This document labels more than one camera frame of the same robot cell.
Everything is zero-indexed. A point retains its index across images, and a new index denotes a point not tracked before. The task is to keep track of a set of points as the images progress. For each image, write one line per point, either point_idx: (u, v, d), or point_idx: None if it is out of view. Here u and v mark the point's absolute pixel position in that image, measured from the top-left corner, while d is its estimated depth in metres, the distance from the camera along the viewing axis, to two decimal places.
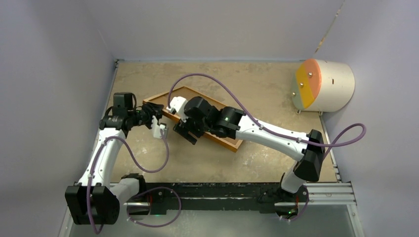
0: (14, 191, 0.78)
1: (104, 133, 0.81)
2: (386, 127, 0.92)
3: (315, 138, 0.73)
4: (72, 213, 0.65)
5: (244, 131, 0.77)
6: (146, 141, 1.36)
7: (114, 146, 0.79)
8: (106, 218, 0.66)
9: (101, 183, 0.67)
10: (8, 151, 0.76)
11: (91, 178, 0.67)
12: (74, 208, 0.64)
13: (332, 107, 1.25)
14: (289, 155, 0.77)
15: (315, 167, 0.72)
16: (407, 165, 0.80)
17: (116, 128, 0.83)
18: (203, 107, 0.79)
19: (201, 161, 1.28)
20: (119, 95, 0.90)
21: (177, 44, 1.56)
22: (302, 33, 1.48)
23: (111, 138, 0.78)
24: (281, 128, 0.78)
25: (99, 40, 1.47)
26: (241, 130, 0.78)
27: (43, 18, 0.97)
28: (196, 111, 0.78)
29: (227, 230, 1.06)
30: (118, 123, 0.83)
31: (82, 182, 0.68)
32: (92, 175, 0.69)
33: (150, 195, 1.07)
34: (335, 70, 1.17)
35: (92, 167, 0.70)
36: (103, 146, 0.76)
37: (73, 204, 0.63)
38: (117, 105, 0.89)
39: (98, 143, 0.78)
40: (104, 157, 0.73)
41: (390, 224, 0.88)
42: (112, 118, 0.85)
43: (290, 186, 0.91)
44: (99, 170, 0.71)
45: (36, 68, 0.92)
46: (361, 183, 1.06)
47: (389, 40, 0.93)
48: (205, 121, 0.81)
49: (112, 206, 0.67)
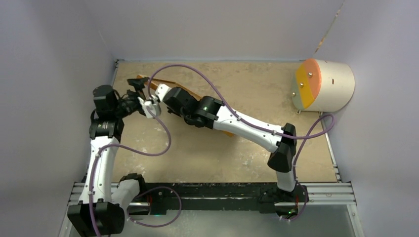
0: (14, 190, 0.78)
1: (96, 143, 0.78)
2: (386, 127, 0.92)
3: (289, 131, 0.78)
4: (78, 229, 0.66)
5: (222, 122, 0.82)
6: (146, 141, 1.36)
7: (109, 155, 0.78)
8: (113, 229, 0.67)
9: (102, 199, 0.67)
10: (8, 151, 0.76)
11: (92, 195, 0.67)
12: (80, 225, 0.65)
13: (333, 107, 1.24)
14: (264, 147, 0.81)
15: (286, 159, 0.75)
16: (407, 165, 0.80)
17: (108, 135, 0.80)
18: (181, 97, 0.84)
19: (200, 160, 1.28)
20: (101, 97, 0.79)
21: (178, 44, 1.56)
22: (302, 33, 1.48)
23: (105, 148, 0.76)
24: (259, 121, 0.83)
25: (98, 40, 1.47)
26: (219, 120, 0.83)
27: (43, 17, 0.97)
28: (174, 100, 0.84)
29: (227, 231, 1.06)
30: (110, 130, 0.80)
31: (82, 199, 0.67)
32: (92, 190, 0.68)
33: (150, 195, 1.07)
34: (335, 70, 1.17)
35: (91, 183, 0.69)
36: (98, 159, 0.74)
37: (77, 222, 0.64)
38: (101, 109, 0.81)
39: (92, 155, 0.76)
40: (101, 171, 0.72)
41: (390, 224, 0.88)
42: (102, 125, 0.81)
43: (284, 184, 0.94)
44: (99, 184, 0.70)
45: (36, 68, 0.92)
46: (361, 183, 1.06)
47: (390, 40, 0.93)
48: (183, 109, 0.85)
49: (117, 217, 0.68)
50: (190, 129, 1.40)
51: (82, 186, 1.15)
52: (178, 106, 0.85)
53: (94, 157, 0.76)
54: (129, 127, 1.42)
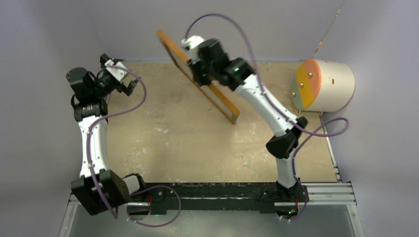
0: (14, 191, 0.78)
1: (84, 123, 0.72)
2: (386, 127, 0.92)
3: (303, 123, 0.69)
4: (84, 202, 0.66)
5: (245, 89, 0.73)
6: (146, 141, 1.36)
7: (101, 131, 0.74)
8: (122, 199, 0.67)
9: (104, 169, 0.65)
10: (8, 152, 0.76)
11: (92, 168, 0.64)
12: (86, 198, 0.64)
13: (333, 107, 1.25)
14: (272, 128, 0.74)
15: (287, 145, 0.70)
16: (408, 165, 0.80)
17: (96, 115, 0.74)
18: (217, 50, 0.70)
19: (200, 160, 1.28)
20: (75, 82, 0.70)
21: (178, 44, 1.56)
22: (302, 33, 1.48)
23: (95, 126, 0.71)
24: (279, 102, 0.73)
25: (98, 40, 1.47)
26: (244, 87, 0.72)
27: (42, 17, 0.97)
28: (208, 51, 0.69)
29: (227, 231, 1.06)
30: (97, 111, 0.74)
31: (84, 174, 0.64)
32: (91, 164, 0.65)
33: (150, 194, 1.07)
34: (335, 70, 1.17)
35: (89, 158, 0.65)
36: (90, 137, 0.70)
37: (83, 195, 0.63)
38: (80, 94, 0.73)
39: (83, 135, 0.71)
40: (96, 146, 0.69)
41: (389, 224, 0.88)
42: (86, 107, 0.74)
43: (283, 179, 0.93)
44: (97, 157, 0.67)
45: (36, 68, 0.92)
46: (361, 183, 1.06)
47: (390, 40, 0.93)
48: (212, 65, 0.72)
49: (122, 185, 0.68)
50: (190, 128, 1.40)
51: None
52: (209, 58, 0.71)
53: (85, 137, 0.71)
54: (129, 127, 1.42)
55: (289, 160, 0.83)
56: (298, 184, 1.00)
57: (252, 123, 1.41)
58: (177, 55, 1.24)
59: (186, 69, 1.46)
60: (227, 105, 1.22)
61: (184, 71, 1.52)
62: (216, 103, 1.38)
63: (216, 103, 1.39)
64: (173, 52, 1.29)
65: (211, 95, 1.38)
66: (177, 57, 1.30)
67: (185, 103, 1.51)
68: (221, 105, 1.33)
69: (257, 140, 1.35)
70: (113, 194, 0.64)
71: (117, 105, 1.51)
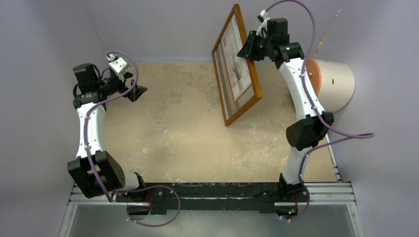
0: (14, 191, 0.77)
1: (82, 109, 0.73)
2: (386, 127, 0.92)
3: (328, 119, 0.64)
4: (80, 185, 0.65)
5: (286, 67, 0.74)
6: (146, 141, 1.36)
7: (99, 118, 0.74)
8: (117, 182, 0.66)
9: (100, 150, 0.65)
10: (8, 152, 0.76)
11: (88, 148, 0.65)
12: (82, 178, 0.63)
13: (332, 107, 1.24)
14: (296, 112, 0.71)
15: (301, 131, 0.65)
16: (408, 166, 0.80)
17: (94, 102, 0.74)
18: (280, 28, 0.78)
19: (200, 160, 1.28)
20: (78, 68, 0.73)
21: (178, 44, 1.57)
22: (302, 33, 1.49)
23: (92, 111, 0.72)
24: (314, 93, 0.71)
25: (98, 40, 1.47)
26: (286, 64, 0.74)
27: (42, 17, 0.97)
28: (273, 26, 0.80)
29: (227, 230, 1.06)
30: (95, 98, 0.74)
31: (80, 155, 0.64)
32: (87, 145, 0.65)
33: (150, 194, 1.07)
34: (335, 70, 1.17)
35: (85, 139, 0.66)
36: (87, 121, 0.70)
37: (79, 174, 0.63)
38: (82, 82, 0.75)
39: (80, 120, 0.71)
40: (93, 129, 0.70)
41: (389, 224, 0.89)
42: (85, 95, 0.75)
43: (287, 175, 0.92)
44: (93, 140, 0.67)
45: (35, 68, 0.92)
46: (361, 183, 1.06)
47: (391, 40, 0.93)
48: (273, 38, 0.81)
49: (117, 167, 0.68)
50: (190, 128, 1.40)
51: None
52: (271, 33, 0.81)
53: (82, 122, 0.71)
54: (129, 127, 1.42)
55: (301, 156, 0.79)
56: (305, 186, 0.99)
57: (252, 122, 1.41)
58: (235, 35, 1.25)
59: (222, 59, 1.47)
60: (247, 91, 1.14)
61: (217, 64, 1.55)
62: (230, 98, 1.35)
63: (231, 98, 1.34)
64: (231, 34, 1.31)
65: (231, 87, 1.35)
66: (230, 38, 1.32)
67: (185, 103, 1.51)
68: (236, 97, 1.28)
69: (257, 139, 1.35)
70: (108, 175, 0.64)
71: (117, 105, 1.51)
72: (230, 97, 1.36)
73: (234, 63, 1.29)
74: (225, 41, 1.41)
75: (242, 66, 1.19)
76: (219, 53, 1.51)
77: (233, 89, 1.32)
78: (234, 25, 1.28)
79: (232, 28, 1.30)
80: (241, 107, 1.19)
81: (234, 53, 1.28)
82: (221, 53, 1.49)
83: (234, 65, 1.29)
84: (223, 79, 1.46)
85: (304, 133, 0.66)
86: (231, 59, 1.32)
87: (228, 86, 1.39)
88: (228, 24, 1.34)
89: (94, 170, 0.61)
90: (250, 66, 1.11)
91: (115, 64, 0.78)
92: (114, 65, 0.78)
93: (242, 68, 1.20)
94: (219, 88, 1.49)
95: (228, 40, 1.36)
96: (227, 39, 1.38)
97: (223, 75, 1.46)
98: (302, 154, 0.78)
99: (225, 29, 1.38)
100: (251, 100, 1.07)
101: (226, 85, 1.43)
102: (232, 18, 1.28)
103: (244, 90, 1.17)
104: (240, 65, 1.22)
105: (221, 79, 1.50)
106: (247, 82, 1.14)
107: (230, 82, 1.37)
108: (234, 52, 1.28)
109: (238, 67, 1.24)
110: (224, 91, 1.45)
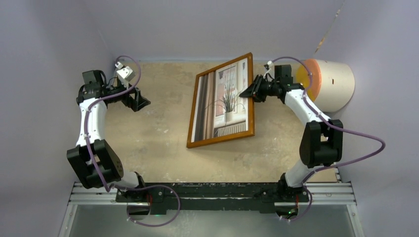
0: (13, 190, 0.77)
1: (84, 104, 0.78)
2: (386, 127, 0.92)
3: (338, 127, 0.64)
4: (79, 175, 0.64)
5: (290, 95, 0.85)
6: (146, 141, 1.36)
7: (99, 113, 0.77)
8: (116, 172, 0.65)
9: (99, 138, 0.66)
10: (7, 151, 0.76)
11: (88, 137, 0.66)
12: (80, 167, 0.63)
13: (334, 107, 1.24)
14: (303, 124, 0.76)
15: (310, 136, 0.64)
16: (410, 165, 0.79)
17: (96, 97, 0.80)
18: (285, 71, 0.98)
19: (199, 160, 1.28)
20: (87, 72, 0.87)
21: (178, 44, 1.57)
22: (302, 34, 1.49)
23: (94, 105, 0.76)
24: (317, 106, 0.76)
25: (98, 40, 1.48)
26: (290, 94, 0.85)
27: (41, 16, 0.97)
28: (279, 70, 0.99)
29: (227, 231, 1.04)
30: (97, 94, 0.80)
31: (79, 143, 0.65)
32: (87, 134, 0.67)
33: (150, 194, 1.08)
34: (334, 70, 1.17)
35: (86, 129, 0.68)
36: (88, 113, 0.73)
37: (78, 161, 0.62)
38: (88, 83, 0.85)
39: (82, 113, 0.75)
40: (94, 121, 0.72)
41: (390, 224, 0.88)
42: (89, 92, 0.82)
43: (290, 177, 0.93)
44: (93, 130, 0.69)
45: (35, 68, 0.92)
46: (361, 183, 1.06)
47: (391, 39, 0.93)
48: (279, 79, 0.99)
49: (117, 158, 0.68)
50: None
51: (82, 186, 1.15)
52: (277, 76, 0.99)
53: (84, 115, 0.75)
54: (129, 126, 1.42)
55: (310, 171, 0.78)
56: (305, 185, 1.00)
57: None
58: (239, 77, 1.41)
59: (209, 86, 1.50)
60: (236, 124, 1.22)
61: (198, 86, 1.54)
62: (206, 124, 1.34)
63: (208, 123, 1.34)
64: (234, 72, 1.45)
65: (212, 114, 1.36)
66: (232, 76, 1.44)
67: (185, 103, 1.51)
68: (218, 125, 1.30)
69: (257, 139, 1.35)
70: (105, 161, 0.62)
71: (117, 105, 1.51)
72: (206, 122, 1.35)
73: (228, 97, 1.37)
74: (221, 75, 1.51)
75: (238, 103, 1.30)
76: (207, 79, 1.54)
77: (216, 117, 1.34)
78: (240, 68, 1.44)
79: (237, 70, 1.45)
80: (224, 136, 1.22)
81: (232, 89, 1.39)
82: (208, 80, 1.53)
83: (227, 98, 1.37)
84: (201, 103, 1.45)
85: (314, 139, 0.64)
86: (225, 92, 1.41)
87: (207, 112, 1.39)
88: (232, 64, 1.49)
89: (91, 154, 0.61)
90: (249, 103, 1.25)
91: (122, 70, 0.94)
92: (121, 72, 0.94)
93: (237, 104, 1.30)
94: (193, 109, 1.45)
95: (228, 75, 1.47)
96: (224, 74, 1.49)
97: (203, 100, 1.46)
98: (310, 170, 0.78)
99: (228, 66, 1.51)
100: (239, 134, 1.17)
101: (203, 109, 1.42)
102: (241, 62, 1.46)
103: (234, 123, 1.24)
104: (235, 101, 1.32)
105: (197, 102, 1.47)
106: (241, 117, 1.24)
107: (212, 109, 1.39)
108: (231, 88, 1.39)
109: (232, 101, 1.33)
110: (197, 114, 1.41)
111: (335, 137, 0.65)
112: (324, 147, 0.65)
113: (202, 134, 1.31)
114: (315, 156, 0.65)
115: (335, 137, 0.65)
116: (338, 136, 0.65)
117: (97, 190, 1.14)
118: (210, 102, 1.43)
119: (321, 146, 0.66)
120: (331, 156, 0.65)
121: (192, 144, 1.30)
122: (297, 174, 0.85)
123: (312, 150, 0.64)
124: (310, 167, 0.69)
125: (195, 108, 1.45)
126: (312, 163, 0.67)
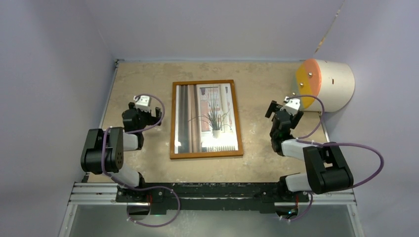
0: (14, 190, 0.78)
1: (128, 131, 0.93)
2: (386, 127, 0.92)
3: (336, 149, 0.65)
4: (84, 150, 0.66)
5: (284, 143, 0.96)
6: (145, 143, 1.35)
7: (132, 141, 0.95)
8: (114, 161, 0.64)
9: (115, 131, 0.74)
10: (7, 151, 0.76)
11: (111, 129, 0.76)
12: (91, 142, 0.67)
13: (333, 107, 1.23)
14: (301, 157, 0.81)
15: (311, 158, 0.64)
16: (413, 166, 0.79)
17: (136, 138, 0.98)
18: (283, 128, 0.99)
19: (200, 161, 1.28)
20: (126, 114, 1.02)
21: (178, 44, 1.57)
22: (302, 33, 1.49)
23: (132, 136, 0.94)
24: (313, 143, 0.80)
25: (99, 41, 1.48)
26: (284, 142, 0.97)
27: (40, 17, 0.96)
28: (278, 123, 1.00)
29: (227, 231, 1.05)
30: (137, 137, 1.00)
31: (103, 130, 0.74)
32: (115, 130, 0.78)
33: (150, 194, 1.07)
34: (335, 70, 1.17)
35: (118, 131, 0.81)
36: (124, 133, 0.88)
37: (95, 137, 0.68)
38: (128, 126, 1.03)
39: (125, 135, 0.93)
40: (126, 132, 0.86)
41: (391, 225, 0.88)
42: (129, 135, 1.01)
43: (290, 181, 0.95)
44: None
45: (35, 69, 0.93)
46: (361, 183, 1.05)
47: (393, 40, 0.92)
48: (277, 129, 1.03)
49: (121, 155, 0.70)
50: None
51: (83, 186, 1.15)
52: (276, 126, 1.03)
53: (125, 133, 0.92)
54: None
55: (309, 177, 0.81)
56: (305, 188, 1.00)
57: (252, 122, 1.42)
58: (223, 99, 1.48)
59: (190, 98, 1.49)
60: (225, 144, 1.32)
61: (177, 96, 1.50)
62: (191, 138, 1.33)
63: (193, 138, 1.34)
64: (218, 93, 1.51)
65: (196, 129, 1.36)
66: (216, 96, 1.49)
67: None
68: (204, 140, 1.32)
69: (257, 139, 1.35)
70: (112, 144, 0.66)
71: (117, 106, 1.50)
72: (190, 136, 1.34)
73: (213, 114, 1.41)
74: (203, 91, 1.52)
75: (225, 123, 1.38)
76: (187, 91, 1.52)
77: (201, 132, 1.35)
78: (224, 92, 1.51)
79: (221, 91, 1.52)
80: (214, 152, 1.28)
81: (217, 108, 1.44)
82: (188, 92, 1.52)
83: (212, 115, 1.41)
84: (183, 115, 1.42)
85: (315, 161, 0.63)
86: (209, 109, 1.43)
87: (191, 126, 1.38)
88: (215, 84, 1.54)
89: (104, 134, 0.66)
90: (236, 125, 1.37)
91: (141, 101, 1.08)
92: (141, 102, 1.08)
93: (224, 124, 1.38)
94: (173, 120, 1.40)
95: (211, 94, 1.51)
96: (206, 91, 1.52)
97: (184, 112, 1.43)
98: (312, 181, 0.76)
99: (210, 84, 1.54)
100: (230, 153, 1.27)
101: (186, 123, 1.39)
102: (224, 86, 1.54)
103: (222, 141, 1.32)
104: (222, 120, 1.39)
105: (177, 113, 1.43)
106: (229, 138, 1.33)
107: (195, 123, 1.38)
108: (216, 107, 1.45)
109: (219, 120, 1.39)
110: (179, 126, 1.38)
111: (339, 159, 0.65)
112: (332, 171, 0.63)
113: (187, 147, 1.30)
114: (325, 179, 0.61)
115: (339, 158, 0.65)
116: (340, 155, 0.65)
117: (97, 190, 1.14)
118: (193, 115, 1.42)
119: (330, 170, 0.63)
120: (342, 179, 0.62)
121: (176, 155, 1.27)
122: (303, 179, 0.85)
123: (319, 175, 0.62)
124: (319, 193, 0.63)
125: (175, 119, 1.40)
126: (326, 190, 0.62)
